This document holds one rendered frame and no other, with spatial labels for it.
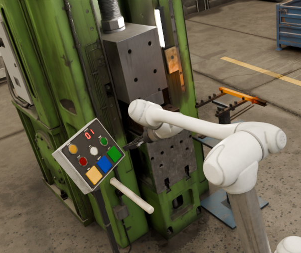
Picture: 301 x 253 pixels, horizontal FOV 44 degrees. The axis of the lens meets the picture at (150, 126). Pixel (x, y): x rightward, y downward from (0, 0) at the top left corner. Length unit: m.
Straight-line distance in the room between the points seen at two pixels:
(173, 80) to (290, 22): 3.65
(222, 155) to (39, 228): 2.46
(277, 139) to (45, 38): 1.67
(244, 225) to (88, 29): 1.40
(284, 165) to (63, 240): 2.03
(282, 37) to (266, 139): 4.93
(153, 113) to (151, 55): 0.73
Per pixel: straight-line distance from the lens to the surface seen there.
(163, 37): 2.48
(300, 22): 5.95
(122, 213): 2.70
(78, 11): 2.19
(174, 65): 2.60
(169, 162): 2.57
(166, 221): 2.82
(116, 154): 2.13
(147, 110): 1.65
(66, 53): 2.18
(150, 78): 2.33
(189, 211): 2.94
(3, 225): 3.70
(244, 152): 1.26
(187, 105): 2.79
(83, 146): 2.03
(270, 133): 1.34
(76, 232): 3.26
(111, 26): 2.37
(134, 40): 2.22
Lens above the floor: 2.11
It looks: 28 degrees down
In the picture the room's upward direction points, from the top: 12 degrees counter-clockwise
